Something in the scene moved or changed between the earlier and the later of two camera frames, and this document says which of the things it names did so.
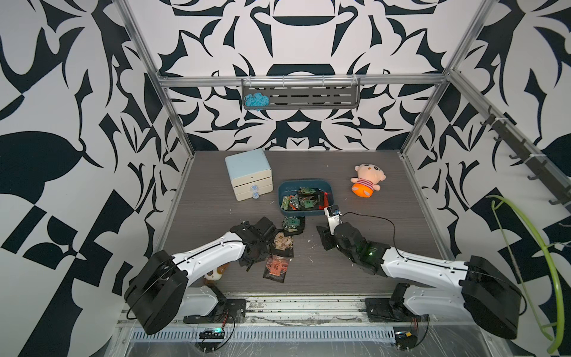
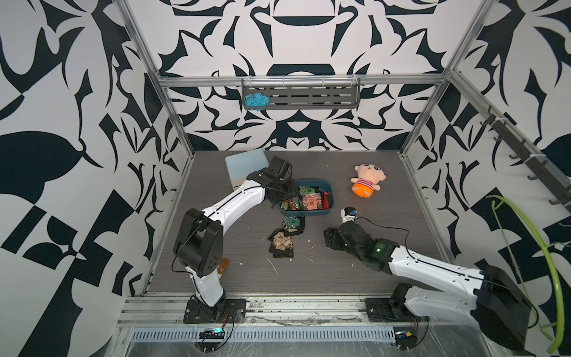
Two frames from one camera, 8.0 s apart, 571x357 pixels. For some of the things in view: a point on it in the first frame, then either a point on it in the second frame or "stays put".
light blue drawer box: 250,174 stays put
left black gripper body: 262,252 → 283,191
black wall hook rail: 543,172 stays put
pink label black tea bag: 276,268 → 312,201
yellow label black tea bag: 282,245 stays put
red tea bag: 326,201 stays put
